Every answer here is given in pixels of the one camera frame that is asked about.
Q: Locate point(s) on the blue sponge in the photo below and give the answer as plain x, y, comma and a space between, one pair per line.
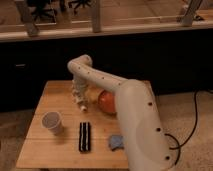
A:
116, 142

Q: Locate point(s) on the grey paper cup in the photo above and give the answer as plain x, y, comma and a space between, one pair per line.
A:
53, 122

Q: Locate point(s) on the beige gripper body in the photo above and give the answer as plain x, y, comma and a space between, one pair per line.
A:
79, 88

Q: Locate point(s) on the black office chair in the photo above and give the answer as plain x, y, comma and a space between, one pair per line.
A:
40, 9
75, 4

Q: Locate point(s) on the black white striped cloth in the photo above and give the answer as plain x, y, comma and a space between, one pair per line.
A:
85, 137

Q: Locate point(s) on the white labelled bottle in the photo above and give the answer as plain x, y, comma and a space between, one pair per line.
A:
80, 99

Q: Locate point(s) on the orange ceramic bowl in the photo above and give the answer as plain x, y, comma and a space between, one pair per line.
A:
106, 102

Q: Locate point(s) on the wooden table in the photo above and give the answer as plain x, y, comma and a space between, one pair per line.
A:
42, 149

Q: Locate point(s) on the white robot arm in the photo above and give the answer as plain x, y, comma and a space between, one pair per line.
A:
145, 143

